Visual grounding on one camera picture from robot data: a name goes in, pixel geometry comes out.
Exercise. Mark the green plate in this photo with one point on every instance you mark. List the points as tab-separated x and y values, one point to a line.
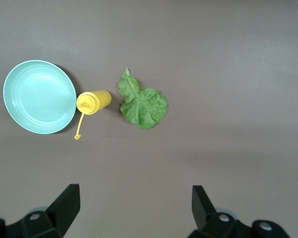
39	96

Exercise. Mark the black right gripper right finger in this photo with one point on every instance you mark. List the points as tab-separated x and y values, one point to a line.
201	210

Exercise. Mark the yellow mustard squeeze bottle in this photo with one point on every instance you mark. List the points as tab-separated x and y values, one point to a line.
96	100

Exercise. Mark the green lettuce leaf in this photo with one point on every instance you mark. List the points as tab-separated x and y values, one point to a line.
141	109

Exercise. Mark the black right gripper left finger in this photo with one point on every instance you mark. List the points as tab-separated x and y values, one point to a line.
64	210

